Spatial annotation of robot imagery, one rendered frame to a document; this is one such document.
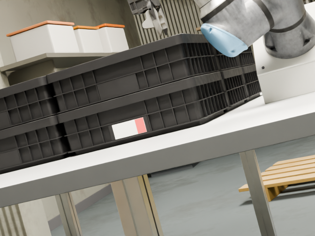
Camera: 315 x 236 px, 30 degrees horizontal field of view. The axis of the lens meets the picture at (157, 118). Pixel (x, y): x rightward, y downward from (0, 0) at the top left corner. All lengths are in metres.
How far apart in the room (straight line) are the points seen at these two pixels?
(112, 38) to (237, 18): 3.86
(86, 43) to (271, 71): 3.28
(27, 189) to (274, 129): 0.50
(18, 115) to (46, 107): 0.09
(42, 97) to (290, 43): 0.68
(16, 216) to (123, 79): 2.63
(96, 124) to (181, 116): 0.23
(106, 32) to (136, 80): 3.75
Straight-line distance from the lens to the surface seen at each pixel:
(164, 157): 1.09
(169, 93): 1.47
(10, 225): 4.07
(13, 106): 1.67
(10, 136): 1.69
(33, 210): 4.15
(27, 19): 5.38
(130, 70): 1.50
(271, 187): 3.75
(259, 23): 1.49
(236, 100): 1.85
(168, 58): 1.46
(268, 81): 1.63
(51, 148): 1.62
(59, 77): 1.58
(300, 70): 1.62
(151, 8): 1.93
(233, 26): 1.47
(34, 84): 1.62
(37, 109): 1.63
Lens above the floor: 0.79
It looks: 2 degrees down
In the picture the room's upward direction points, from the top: 15 degrees counter-clockwise
